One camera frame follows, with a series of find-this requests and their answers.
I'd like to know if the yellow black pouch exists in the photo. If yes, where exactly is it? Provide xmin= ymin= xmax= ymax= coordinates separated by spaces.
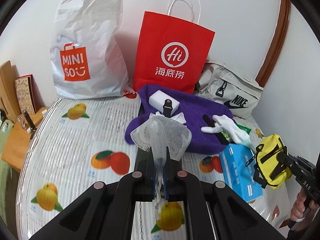
xmin=246 ymin=134 xmax=292 ymax=190

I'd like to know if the white mesh bath sponge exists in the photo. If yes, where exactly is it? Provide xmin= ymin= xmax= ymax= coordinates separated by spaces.
xmin=130 ymin=115 xmax=192 ymax=219

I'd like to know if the dark green sachet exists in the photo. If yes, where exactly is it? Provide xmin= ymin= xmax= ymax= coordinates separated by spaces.
xmin=236 ymin=124 xmax=252 ymax=134

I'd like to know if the blue tissue pack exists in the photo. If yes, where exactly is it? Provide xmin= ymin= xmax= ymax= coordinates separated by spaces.
xmin=219 ymin=144 xmax=263 ymax=202

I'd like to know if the black strap with clip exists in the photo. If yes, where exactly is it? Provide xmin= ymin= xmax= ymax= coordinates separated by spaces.
xmin=162 ymin=99 xmax=174 ymax=118

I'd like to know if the white glove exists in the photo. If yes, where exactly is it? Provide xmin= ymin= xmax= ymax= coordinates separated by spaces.
xmin=201 ymin=114 xmax=256 ymax=153

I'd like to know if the white sponge block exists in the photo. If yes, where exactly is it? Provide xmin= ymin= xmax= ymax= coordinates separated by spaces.
xmin=148 ymin=90 xmax=180 ymax=116

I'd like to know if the green wet wipes pack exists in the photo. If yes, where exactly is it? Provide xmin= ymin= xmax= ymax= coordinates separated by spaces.
xmin=221 ymin=131 xmax=233 ymax=143

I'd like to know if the person's right hand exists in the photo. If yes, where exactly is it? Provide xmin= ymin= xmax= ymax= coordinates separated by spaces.
xmin=290 ymin=188 xmax=319 ymax=224

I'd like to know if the purple towel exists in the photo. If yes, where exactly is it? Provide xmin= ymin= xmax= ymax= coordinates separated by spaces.
xmin=124 ymin=85 xmax=233 ymax=155

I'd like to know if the grey Nike bag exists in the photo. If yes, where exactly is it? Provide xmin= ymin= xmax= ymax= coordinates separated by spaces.
xmin=196 ymin=61 xmax=263 ymax=119

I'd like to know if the fruit pattern tablecloth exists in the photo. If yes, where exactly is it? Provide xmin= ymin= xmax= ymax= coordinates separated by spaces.
xmin=16 ymin=92 xmax=290 ymax=239

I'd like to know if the red Haidilao paper bag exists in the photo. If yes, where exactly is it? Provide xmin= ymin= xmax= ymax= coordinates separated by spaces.
xmin=133 ymin=0 xmax=215 ymax=93

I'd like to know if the white Miniso plastic bag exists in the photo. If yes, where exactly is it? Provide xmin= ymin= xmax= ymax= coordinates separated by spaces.
xmin=50 ymin=0 xmax=133 ymax=100

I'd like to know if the wooden nightstand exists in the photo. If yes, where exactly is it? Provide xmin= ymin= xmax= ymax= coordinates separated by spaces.
xmin=1 ymin=106 xmax=51 ymax=173

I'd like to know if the small glass bottle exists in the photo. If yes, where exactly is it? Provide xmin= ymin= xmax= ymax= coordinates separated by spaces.
xmin=17 ymin=114 xmax=28 ymax=131

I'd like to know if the green blanket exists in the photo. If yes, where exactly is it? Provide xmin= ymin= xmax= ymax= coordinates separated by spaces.
xmin=1 ymin=120 xmax=15 ymax=224

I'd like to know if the patterned notebook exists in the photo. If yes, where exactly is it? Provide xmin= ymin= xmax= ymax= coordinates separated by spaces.
xmin=14 ymin=74 xmax=37 ymax=114

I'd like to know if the wooden headboard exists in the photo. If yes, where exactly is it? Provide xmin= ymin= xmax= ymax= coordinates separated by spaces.
xmin=0 ymin=61 xmax=21 ymax=122

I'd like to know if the brown wooden door frame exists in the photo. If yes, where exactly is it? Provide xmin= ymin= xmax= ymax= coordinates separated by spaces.
xmin=255 ymin=0 xmax=291 ymax=87

